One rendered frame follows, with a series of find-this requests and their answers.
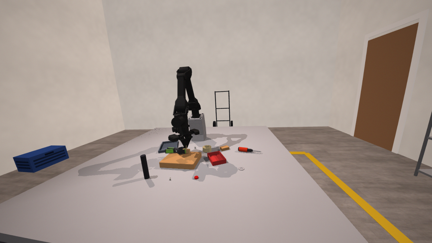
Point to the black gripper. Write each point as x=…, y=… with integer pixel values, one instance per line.
x=184, y=135

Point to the black cylinder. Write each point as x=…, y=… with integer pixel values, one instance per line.
x=144, y=166

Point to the light wooden board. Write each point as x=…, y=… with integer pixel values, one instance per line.
x=181, y=161

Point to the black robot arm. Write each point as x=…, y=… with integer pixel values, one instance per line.
x=182, y=107

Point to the beige ring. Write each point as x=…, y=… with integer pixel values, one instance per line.
x=206, y=148

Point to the red open tray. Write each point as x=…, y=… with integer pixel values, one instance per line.
x=216, y=158

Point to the red-handled screwdriver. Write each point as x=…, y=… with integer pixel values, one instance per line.
x=243, y=149

